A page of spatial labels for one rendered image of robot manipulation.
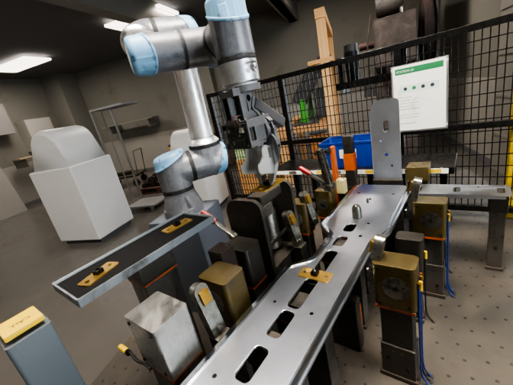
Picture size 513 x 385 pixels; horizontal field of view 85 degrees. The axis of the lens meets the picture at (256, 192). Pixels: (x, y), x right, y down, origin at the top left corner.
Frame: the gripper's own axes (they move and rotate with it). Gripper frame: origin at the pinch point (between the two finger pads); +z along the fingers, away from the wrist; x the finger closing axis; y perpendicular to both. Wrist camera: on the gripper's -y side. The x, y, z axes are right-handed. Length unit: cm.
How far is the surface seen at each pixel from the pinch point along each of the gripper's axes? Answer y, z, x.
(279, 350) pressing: 18.5, 27.5, 9.5
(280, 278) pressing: 0.7, 27.3, -2.2
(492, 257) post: -65, 53, 40
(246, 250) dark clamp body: 2.7, 19.5, -10.1
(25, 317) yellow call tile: 45, 11, -26
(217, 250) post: 7.9, 17.4, -15.2
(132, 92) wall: -415, -108, -780
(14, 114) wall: -162, -111, -953
